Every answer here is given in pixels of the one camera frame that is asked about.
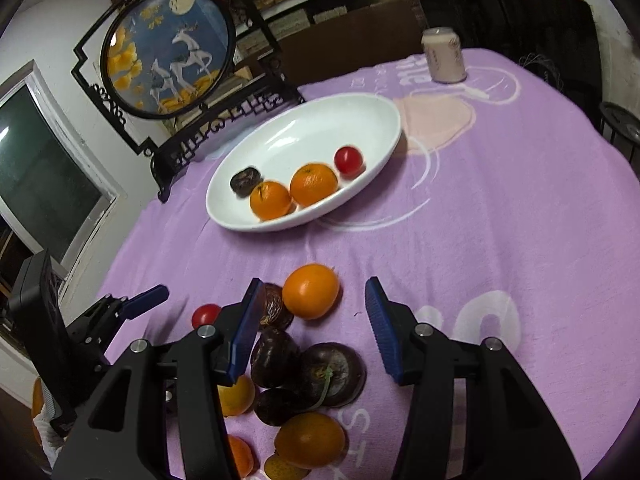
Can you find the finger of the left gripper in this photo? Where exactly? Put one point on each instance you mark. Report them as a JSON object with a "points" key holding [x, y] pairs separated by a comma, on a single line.
{"points": [[103, 319]]}

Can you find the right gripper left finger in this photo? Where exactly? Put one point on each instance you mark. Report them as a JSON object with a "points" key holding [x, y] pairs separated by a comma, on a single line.
{"points": [[209, 357]]}

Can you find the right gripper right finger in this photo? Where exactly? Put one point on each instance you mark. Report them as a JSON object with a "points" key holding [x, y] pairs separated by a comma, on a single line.
{"points": [[509, 432]]}

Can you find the red cherry tomato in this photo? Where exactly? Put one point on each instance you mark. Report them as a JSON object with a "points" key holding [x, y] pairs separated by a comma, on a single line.
{"points": [[348, 161], [205, 315]]}

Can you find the smooth orange fruit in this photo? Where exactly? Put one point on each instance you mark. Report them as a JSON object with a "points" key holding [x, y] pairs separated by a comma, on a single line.
{"points": [[311, 291]]}

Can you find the small orange mandarin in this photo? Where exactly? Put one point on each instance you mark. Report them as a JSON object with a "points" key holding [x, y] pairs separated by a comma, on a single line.
{"points": [[271, 200]]}

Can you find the large orange mandarin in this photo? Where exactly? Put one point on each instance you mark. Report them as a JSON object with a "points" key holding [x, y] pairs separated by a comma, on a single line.
{"points": [[312, 183], [311, 440]]}

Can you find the small yellow orange fruit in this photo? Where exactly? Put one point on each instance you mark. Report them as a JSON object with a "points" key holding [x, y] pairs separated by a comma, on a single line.
{"points": [[237, 399]]}

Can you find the grey knitted sleeve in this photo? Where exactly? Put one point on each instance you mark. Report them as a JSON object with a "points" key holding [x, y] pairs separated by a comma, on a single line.
{"points": [[42, 410]]}

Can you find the yellowish small fruit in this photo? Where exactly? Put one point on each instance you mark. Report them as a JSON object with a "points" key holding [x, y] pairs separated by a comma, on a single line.
{"points": [[276, 468]]}

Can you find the white ceramic plate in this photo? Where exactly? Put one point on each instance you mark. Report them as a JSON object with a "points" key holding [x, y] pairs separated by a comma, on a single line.
{"points": [[311, 132]]}

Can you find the purple printed tablecloth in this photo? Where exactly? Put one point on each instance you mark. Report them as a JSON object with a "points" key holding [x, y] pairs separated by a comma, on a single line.
{"points": [[502, 213]]}

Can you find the black carved screen stand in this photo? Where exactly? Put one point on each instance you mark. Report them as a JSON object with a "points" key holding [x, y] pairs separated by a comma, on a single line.
{"points": [[171, 144]]}

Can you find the round deer painting screen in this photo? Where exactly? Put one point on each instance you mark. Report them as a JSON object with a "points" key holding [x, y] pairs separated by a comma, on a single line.
{"points": [[162, 58]]}

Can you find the dark stool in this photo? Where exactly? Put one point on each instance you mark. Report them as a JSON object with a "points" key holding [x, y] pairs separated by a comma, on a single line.
{"points": [[623, 127]]}

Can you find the pink beverage can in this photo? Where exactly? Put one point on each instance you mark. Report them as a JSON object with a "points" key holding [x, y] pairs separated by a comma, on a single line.
{"points": [[443, 53]]}

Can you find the window frame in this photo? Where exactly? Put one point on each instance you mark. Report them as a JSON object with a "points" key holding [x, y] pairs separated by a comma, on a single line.
{"points": [[54, 196]]}

